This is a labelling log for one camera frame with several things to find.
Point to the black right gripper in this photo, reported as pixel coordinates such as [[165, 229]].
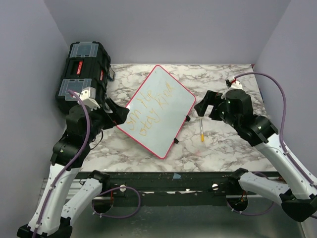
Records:
[[211, 97]]

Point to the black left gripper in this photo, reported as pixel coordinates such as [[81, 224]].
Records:
[[118, 116]]

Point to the pink framed whiteboard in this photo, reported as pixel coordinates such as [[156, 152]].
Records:
[[157, 111]]

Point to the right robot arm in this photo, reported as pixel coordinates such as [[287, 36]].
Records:
[[297, 196]]

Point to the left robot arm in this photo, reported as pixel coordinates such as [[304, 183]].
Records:
[[82, 127]]

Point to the black toolbox clear lids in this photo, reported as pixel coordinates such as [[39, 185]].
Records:
[[87, 65]]

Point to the blue tape piece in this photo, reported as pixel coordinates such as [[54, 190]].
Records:
[[176, 176]]

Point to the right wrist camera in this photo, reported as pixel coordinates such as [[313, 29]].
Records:
[[233, 84]]

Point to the black mounting rail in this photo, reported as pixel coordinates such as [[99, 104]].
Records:
[[160, 189]]

